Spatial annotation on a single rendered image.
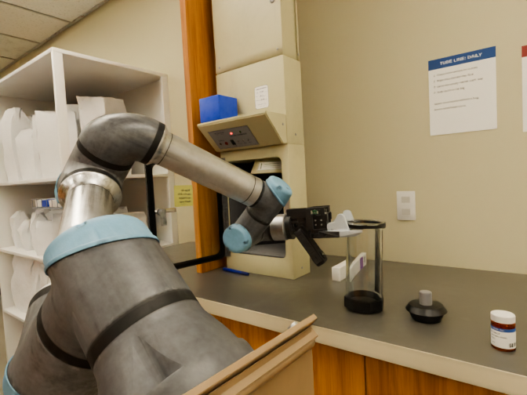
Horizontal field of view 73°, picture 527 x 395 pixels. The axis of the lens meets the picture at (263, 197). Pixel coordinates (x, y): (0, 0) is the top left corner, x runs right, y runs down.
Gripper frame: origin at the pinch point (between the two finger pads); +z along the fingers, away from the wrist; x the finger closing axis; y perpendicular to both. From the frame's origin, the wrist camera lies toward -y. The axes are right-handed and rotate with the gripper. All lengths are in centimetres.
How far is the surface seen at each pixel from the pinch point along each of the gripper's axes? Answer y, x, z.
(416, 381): -29.1, -17.3, 10.7
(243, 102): 46, 26, -42
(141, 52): 111, 99, -147
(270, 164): 22.0, 26.9, -34.4
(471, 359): -21.6, -21.1, 20.7
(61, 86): 72, 31, -140
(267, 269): -16.3, 24.0, -38.6
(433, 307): -17.7, -5.4, 15.3
